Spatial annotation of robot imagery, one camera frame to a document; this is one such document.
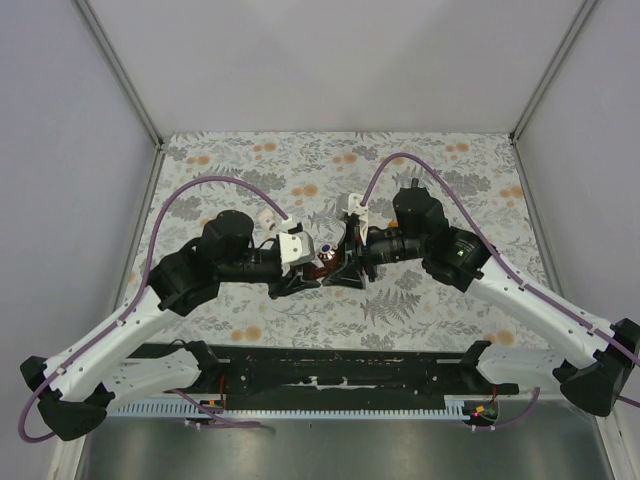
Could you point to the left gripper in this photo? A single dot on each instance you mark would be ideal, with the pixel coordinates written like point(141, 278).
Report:
point(289, 283)

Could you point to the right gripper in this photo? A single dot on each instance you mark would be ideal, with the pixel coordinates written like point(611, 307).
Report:
point(350, 275)

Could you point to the brown faucet with chrome cap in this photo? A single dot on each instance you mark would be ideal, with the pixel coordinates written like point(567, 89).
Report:
point(329, 260)

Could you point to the white pipe elbow fitting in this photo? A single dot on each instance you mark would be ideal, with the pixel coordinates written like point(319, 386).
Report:
point(267, 220)

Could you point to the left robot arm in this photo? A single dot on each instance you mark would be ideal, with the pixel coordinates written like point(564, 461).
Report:
point(75, 390)

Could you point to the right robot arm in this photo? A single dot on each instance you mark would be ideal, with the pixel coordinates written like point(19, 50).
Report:
point(589, 359)

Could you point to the floral patterned table mat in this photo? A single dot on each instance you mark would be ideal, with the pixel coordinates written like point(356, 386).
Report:
point(474, 176)

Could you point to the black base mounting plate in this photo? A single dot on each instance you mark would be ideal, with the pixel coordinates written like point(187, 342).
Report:
point(274, 378)

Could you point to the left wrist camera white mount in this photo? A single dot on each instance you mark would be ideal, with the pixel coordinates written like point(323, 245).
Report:
point(294, 244)

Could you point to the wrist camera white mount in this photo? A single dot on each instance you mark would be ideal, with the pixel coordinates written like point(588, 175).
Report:
point(294, 244)
point(349, 205)

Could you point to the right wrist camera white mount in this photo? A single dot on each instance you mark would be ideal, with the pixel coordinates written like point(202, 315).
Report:
point(349, 205)

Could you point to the white slotted cable duct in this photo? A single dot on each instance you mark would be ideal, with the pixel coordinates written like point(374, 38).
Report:
point(180, 408)

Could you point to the left aluminium frame post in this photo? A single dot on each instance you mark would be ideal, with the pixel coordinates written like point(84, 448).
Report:
point(104, 44)

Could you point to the aluminium frame post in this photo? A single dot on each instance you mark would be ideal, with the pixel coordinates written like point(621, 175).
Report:
point(104, 44)
point(561, 53)

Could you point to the right aluminium frame post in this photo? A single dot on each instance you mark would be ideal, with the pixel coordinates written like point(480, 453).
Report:
point(561, 53)

